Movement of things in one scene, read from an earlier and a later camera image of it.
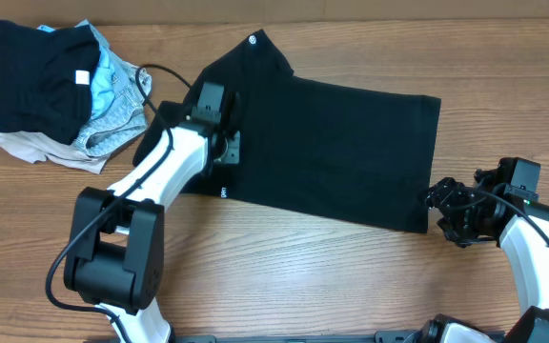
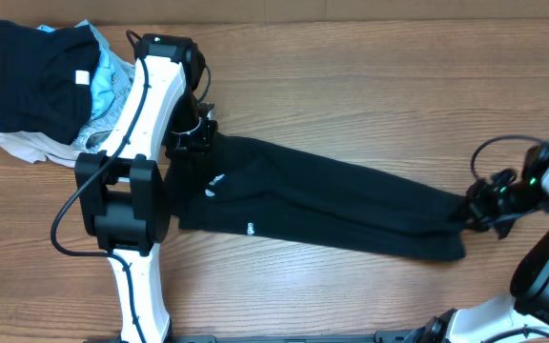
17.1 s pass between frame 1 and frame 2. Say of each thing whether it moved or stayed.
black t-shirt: moved
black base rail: stayed
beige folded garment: stayed
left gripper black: moved
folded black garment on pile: stayed
